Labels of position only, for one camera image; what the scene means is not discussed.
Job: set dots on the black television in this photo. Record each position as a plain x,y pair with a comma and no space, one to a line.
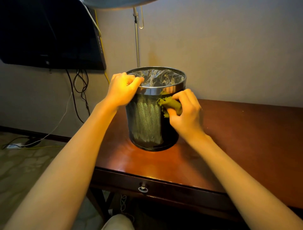
42,33

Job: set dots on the person's left forearm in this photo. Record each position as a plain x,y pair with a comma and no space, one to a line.
61,173

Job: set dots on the clear plastic bin liner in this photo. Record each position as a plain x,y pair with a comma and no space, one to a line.
161,77

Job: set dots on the green cleaning cloth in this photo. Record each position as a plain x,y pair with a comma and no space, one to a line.
170,103

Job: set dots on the person's right hand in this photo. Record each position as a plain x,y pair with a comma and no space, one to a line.
189,120

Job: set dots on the person's right forearm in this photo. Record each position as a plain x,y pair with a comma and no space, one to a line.
243,184

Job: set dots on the white trousers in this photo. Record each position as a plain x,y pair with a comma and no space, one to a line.
118,224

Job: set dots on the person's left hand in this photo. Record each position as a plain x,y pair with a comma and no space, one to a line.
123,91

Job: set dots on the grey shade metal lamp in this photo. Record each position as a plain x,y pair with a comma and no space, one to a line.
113,2

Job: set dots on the white power strip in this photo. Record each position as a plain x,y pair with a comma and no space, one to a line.
13,146

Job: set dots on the brown wooden table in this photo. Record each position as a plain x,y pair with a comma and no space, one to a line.
255,142

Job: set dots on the black metal trash bin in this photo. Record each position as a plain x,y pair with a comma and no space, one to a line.
146,123

